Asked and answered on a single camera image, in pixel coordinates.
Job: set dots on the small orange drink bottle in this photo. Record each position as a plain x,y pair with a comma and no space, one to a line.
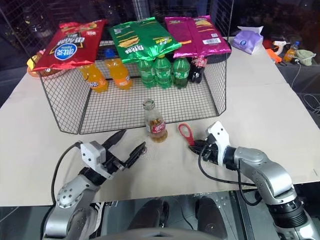
290,55

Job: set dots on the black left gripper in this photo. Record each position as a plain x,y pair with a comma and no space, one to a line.
113,163

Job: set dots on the glass bottle with red label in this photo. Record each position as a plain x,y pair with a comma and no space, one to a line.
156,127

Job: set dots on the clear plastic bottle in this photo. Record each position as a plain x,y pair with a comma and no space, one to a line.
36,25

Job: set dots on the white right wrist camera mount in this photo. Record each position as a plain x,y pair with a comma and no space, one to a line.
220,135

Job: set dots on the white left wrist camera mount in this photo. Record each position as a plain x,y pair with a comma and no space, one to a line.
93,156

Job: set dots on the red chips bag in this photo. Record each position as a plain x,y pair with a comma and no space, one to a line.
70,46

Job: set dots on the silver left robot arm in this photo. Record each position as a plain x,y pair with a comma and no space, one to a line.
72,200

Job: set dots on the orange plastic tool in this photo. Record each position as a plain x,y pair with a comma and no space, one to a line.
273,55

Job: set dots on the green cloth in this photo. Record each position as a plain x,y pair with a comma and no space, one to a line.
306,57

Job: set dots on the black white striped shoe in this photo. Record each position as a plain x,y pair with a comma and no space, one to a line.
97,208

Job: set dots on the grey robot torso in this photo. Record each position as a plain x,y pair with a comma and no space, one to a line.
160,235

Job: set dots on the red bottle opener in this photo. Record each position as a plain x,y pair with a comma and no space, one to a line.
189,136

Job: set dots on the dark cola bottle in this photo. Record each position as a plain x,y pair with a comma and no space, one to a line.
197,71

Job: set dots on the orange soda bottle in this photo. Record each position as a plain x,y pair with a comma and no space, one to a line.
119,73
96,80

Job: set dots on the purple tissue pack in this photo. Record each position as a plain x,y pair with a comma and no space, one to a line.
246,41

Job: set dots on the green chips bag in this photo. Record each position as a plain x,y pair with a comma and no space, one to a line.
140,41

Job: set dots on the magenta chips bag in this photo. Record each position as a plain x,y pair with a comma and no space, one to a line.
197,36

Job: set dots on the white glue gun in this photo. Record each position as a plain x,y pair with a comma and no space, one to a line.
280,46

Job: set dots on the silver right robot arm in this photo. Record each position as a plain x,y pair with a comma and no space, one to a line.
270,172

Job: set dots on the green soda bottle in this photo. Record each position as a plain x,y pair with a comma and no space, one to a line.
181,72
145,73
163,72

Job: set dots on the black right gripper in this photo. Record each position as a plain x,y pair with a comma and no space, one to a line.
211,152

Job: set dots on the yellow snack pack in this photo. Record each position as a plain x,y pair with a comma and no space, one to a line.
33,60

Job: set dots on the blue bottle cap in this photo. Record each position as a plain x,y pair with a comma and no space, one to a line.
108,53

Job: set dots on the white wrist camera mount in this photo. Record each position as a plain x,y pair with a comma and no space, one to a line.
220,135
93,156

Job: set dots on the dark rounded shape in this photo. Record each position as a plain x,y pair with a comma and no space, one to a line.
208,213
150,212

